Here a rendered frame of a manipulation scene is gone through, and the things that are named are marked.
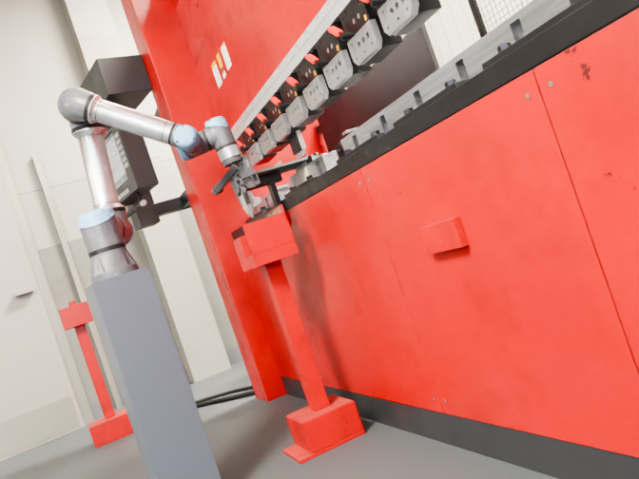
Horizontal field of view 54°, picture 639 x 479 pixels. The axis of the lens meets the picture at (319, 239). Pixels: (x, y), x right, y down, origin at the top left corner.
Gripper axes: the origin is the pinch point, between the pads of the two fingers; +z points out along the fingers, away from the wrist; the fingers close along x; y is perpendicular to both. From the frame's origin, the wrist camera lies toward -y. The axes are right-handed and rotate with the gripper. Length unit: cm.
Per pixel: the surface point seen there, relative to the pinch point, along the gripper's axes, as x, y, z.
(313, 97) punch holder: -15.1, 32.9, -27.9
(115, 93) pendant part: 120, -5, -92
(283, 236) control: -4.9, 6.5, 11.3
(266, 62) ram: 15, 35, -53
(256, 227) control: -4.9, -1.3, 5.0
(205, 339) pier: 277, 9, 57
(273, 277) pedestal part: 2.2, -0.9, 23.2
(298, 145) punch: 19.4, 35.0, -19.2
